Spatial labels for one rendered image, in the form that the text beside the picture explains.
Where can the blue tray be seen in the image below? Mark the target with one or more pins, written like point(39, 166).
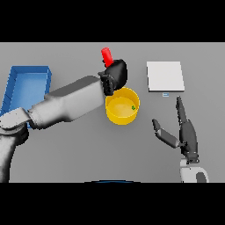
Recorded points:
point(25, 88)

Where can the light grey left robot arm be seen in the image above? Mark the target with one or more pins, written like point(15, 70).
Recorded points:
point(58, 108)

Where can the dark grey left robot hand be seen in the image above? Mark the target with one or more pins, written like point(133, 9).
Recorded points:
point(116, 73)

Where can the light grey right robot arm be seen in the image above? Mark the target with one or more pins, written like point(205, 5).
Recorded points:
point(193, 174)

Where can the pale square measuring scale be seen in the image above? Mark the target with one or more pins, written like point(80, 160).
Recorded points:
point(165, 76)

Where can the green nut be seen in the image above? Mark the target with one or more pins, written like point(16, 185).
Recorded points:
point(133, 107)

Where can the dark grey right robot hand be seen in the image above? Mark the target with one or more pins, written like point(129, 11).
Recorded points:
point(187, 134)

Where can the yellow bowl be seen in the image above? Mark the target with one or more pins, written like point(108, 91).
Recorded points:
point(122, 109)

